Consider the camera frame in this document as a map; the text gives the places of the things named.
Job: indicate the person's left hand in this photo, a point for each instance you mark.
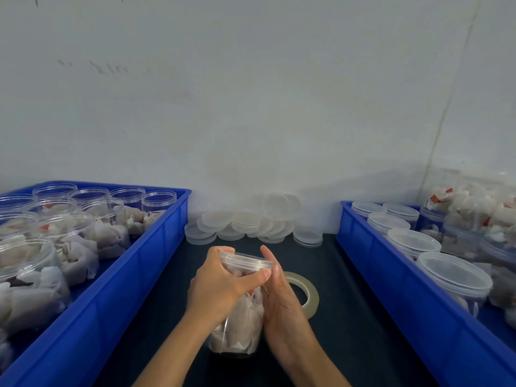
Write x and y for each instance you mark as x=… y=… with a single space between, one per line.
x=213 y=292

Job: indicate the group of lidded filled jars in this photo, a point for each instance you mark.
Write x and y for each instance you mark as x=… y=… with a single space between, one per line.
x=447 y=253

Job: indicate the clear plastic jar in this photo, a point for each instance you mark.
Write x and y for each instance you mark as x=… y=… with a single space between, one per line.
x=242 y=326

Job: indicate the group of open filled jars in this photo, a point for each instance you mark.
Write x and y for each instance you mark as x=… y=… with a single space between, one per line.
x=36 y=253

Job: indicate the heap of loose tea bags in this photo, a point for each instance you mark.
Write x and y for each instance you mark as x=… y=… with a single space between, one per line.
x=105 y=237

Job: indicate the person's left forearm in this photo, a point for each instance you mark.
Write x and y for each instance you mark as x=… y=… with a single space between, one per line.
x=177 y=354

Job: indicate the blue plastic bin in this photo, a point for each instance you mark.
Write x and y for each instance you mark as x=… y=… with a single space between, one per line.
x=121 y=286
x=403 y=302

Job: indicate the white tea bags in jar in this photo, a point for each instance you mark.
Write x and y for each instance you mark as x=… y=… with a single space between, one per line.
x=244 y=324

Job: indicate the pile of clear plastic lids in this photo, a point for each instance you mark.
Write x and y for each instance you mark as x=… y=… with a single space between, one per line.
x=250 y=223

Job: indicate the clear jar lid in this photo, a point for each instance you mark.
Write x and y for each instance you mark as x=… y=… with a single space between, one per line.
x=246 y=261

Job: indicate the person's right forearm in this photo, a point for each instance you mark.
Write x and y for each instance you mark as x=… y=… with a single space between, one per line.
x=318 y=370

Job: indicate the person's right hand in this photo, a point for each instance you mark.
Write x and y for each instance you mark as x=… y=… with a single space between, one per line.
x=284 y=318

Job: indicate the clear tape roll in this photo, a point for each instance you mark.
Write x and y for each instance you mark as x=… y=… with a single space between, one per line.
x=312 y=296

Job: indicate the person's left thumb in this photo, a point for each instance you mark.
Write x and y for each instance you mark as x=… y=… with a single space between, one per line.
x=254 y=279

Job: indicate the person's right fingers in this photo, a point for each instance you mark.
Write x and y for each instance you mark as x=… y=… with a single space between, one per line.
x=271 y=263

